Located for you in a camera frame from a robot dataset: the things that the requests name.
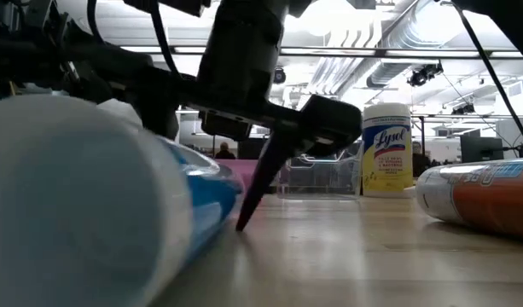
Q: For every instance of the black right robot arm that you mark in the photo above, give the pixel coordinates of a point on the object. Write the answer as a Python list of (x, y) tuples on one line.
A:
[(513, 21)]

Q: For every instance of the round black ceiling camera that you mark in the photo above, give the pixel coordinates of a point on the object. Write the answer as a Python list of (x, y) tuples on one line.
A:
[(279, 76)]

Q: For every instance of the black computer monitor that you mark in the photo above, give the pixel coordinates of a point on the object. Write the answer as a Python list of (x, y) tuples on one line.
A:
[(480, 149)]

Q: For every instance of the pink plastic bin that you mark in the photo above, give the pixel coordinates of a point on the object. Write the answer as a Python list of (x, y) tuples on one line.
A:
[(244, 168)]

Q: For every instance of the black ceiling spotlight cluster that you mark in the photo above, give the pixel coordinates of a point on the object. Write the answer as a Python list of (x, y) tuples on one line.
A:
[(423, 76)]

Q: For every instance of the person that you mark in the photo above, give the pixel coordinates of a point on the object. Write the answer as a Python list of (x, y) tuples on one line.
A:
[(420, 160), (224, 152)]

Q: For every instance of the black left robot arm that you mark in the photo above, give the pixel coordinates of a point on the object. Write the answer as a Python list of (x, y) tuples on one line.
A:
[(94, 64)]

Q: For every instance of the Lysol wipes canister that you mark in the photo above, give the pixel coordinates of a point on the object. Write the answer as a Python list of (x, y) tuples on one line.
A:
[(387, 170)]

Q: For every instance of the clear plastic bin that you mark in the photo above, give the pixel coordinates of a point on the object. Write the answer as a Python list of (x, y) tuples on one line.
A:
[(325, 183)]

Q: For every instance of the orange sealant tube with nozzle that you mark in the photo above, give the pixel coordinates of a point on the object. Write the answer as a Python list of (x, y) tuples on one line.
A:
[(491, 200)]

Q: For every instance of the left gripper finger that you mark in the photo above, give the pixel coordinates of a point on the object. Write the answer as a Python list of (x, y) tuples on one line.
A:
[(160, 113), (267, 170)]

